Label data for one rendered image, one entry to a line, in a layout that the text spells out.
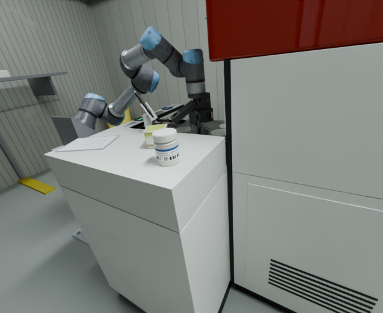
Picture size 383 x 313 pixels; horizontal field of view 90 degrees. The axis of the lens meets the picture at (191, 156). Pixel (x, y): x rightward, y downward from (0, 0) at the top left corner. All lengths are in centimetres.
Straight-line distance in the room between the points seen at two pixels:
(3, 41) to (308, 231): 361
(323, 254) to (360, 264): 10
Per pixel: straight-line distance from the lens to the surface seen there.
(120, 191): 62
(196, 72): 76
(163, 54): 82
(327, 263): 98
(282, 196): 78
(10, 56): 356
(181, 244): 59
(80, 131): 133
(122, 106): 135
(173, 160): 55
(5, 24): 364
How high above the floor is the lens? 123
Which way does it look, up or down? 26 degrees down
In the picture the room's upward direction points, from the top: 7 degrees counter-clockwise
